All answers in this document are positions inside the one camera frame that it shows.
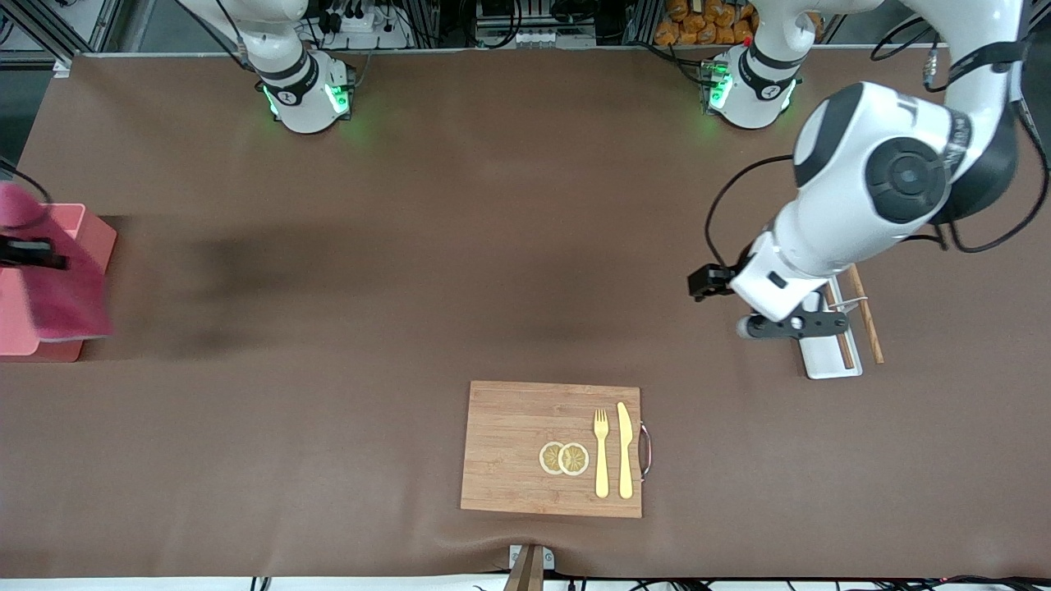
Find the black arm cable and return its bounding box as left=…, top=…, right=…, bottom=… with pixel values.
left=0, top=156, right=52, bottom=206
left=704, top=154, right=796, bottom=272

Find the aluminium camera post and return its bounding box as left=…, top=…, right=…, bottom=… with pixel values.
left=503, top=543, right=557, bottom=591

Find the bamboo cutting board, metal handle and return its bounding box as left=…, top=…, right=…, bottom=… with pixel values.
left=460, top=380, right=654, bottom=520

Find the white power strip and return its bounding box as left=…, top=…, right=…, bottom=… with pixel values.
left=476, top=25, right=596, bottom=48
left=316, top=0, right=411, bottom=50

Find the yellow plastic knife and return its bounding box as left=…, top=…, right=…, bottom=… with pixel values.
left=616, top=401, right=635, bottom=500

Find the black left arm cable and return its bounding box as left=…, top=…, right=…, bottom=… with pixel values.
left=704, top=154, right=796, bottom=272

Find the pink cloth with grey backing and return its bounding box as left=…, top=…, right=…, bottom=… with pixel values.
left=0, top=182, right=114, bottom=341

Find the aluminium frame profile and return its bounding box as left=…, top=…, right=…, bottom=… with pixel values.
left=0, top=0, right=124, bottom=76

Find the pile of orange items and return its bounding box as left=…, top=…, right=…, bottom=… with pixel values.
left=654, top=0, right=758, bottom=47

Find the yellow plastic fork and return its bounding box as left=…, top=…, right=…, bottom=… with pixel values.
left=593, top=408, right=611, bottom=499

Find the white rack with wooden rods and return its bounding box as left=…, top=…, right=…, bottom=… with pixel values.
left=801, top=263, right=886, bottom=380

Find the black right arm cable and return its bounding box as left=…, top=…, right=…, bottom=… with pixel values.
left=0, top=156, right=52, bottom=206

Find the pink plastic bin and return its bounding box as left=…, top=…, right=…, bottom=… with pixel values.
left=0, top=203, right=117, bottom=364

